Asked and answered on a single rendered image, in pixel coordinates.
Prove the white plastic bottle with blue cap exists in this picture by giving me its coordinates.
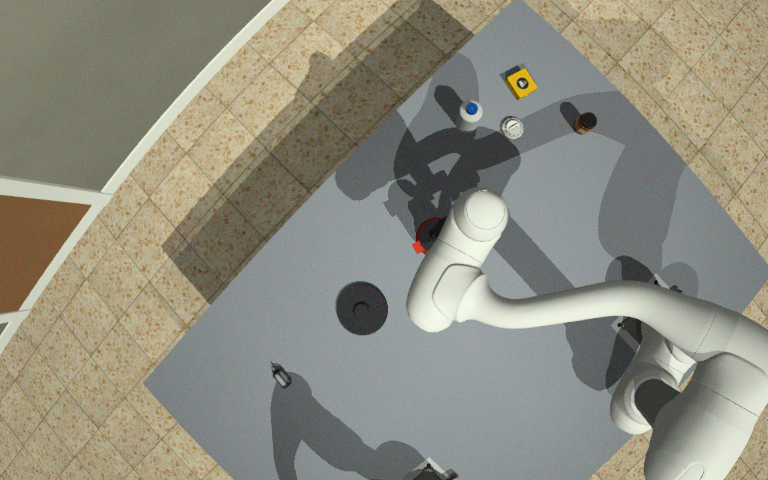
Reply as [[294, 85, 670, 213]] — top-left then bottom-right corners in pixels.
[[456, 100, 483, 133]]

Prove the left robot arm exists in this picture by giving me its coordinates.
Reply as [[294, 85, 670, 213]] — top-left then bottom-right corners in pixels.
[[413, 467, 458, 480]]

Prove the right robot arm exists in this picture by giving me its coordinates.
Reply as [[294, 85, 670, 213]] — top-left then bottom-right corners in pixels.
[[406, 187, 768, 480]]

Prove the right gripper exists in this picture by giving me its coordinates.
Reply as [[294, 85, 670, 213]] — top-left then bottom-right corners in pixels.
[[432, 216, 447, 238]]

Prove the yellow tape measure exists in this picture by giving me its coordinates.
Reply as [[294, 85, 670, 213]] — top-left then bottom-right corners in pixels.
[[505, 68, 537, 100]]

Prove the brown jar with black lid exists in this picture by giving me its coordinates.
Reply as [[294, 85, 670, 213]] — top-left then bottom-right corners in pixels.
[[573, 112, 597, 135]]

